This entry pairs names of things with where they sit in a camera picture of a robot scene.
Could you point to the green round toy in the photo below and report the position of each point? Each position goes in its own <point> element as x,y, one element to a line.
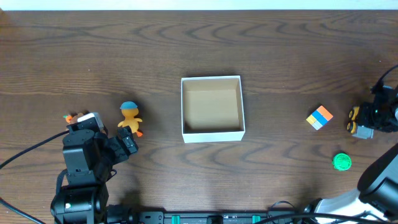
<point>342,162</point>

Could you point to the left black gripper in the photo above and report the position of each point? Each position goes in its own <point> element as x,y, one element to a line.
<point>125,143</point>

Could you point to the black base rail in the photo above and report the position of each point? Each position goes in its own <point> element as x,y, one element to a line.
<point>122,214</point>

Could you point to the brown plush toy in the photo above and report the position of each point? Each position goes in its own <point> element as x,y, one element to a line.
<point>72,118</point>

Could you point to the white cardboard box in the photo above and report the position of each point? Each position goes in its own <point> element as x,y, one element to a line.
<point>212,109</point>

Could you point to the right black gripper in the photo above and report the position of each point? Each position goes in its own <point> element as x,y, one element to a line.
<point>364,115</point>

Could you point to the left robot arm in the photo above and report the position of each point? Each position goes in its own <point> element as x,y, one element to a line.
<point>81,193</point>

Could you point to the orange duck toy blue cap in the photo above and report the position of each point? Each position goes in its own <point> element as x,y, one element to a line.
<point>130,110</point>

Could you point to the multicolour puzzle cube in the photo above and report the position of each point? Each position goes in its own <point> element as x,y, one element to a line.
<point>319,118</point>

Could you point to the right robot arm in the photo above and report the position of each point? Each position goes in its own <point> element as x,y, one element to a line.
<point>375,197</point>

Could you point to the yellow grey toy truck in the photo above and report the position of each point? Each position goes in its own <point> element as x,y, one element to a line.
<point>354,128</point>

